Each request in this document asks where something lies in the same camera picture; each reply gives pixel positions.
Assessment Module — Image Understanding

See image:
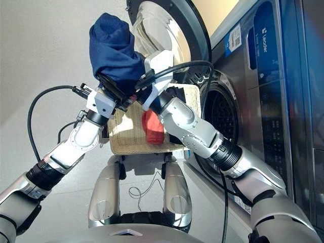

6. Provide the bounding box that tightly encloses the coral red cloth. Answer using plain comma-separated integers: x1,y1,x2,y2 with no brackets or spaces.
141,110,165,145

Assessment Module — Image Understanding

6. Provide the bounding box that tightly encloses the navy blue cloth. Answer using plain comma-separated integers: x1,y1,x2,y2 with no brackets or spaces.
89,12,146,96

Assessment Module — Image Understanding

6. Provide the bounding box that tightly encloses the pale woven basket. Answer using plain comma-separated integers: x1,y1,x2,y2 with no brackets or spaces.
107,85,202,155

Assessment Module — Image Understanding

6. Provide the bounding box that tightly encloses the round washing machine door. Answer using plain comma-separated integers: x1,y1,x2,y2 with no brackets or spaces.
126,0,213,76

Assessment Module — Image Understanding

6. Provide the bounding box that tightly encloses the grey washing machine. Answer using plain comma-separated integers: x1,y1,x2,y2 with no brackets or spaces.
187,0,324,243

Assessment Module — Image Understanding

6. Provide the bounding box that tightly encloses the silver robot leg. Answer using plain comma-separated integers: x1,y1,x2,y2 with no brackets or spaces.
161,154,193,232
88,161,126,228

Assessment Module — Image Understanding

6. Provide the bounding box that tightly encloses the blue white QR label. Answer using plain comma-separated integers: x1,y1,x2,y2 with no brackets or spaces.
226,24,242,53

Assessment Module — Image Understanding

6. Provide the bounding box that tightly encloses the blue Leader control panel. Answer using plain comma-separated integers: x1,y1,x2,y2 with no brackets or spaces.
248,1,287,84

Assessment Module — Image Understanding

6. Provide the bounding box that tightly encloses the silver robot body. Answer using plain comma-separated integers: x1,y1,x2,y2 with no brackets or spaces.
45,211,200,243

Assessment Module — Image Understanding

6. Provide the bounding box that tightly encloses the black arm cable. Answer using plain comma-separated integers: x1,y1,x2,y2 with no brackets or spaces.
135,60,230,243
27,83,88,163

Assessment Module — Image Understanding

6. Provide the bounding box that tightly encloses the thin grey floor cable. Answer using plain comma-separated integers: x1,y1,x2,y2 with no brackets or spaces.
128,172,165,212

